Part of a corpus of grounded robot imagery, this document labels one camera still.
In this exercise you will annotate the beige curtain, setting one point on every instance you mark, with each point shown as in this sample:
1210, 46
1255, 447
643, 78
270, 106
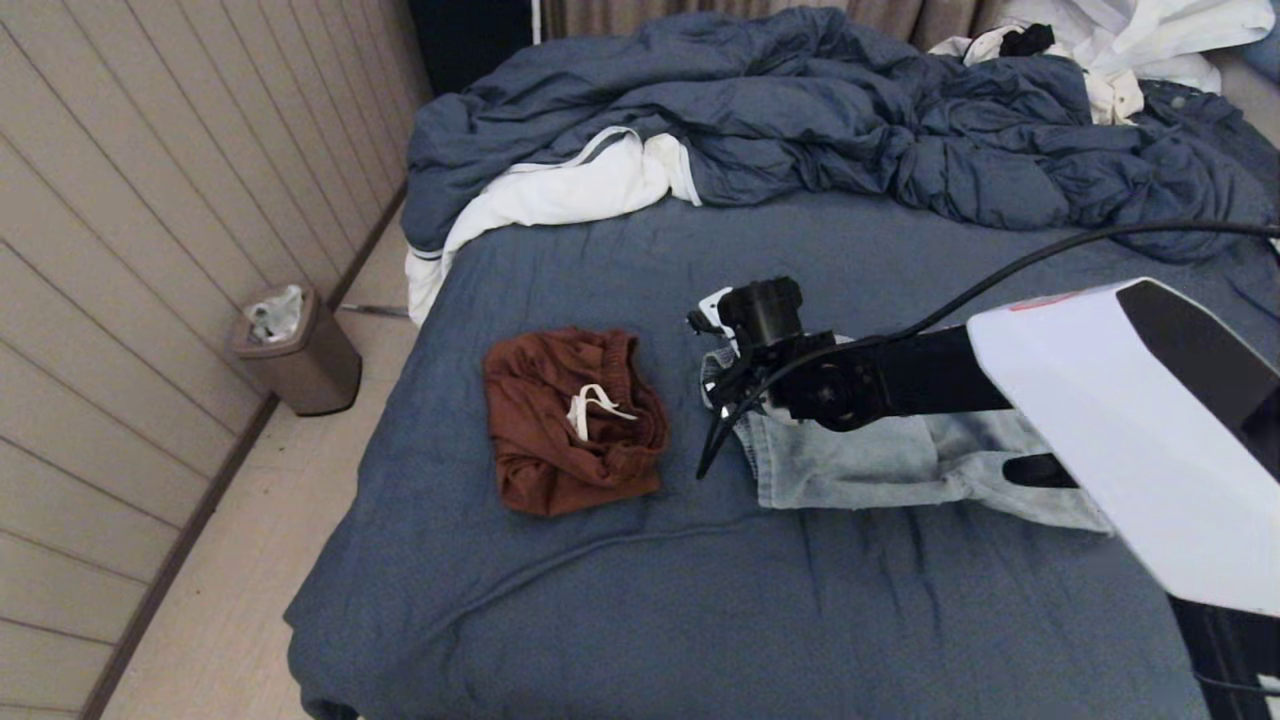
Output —
600, 12

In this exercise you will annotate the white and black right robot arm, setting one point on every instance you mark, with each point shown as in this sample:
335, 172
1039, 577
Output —
1100, 420

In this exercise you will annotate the thin metal rod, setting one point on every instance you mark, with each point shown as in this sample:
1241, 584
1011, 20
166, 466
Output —
375, 311

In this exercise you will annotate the small black garment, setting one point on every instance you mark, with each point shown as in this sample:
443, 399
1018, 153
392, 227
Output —
1026, 40

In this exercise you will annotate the dark blue denim garment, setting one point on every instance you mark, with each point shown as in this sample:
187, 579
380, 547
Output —
1205, 108

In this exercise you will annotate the blue pillow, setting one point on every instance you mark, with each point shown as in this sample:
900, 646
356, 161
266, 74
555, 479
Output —
1265, 50

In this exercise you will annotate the brown trash bin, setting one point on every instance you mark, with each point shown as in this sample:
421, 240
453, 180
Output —
315, 372

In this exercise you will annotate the dark cabinet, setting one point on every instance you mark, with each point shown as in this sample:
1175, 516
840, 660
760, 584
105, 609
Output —
465, 40

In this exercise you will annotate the dark blue crumpled duvet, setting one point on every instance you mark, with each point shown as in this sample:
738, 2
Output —
800, 108

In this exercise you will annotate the light blue denim shorts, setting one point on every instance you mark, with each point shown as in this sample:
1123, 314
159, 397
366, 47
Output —
880, 465

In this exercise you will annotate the white crumpled clothing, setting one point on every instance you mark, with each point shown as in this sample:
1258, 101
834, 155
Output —
1140, 32

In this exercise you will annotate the bed with blue sheet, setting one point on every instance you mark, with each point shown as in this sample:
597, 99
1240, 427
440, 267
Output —
600, 620

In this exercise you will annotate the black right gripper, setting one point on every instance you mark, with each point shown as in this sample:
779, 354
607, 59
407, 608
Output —
765, 375

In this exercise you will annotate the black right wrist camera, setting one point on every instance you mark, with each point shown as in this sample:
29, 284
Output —
765, 310

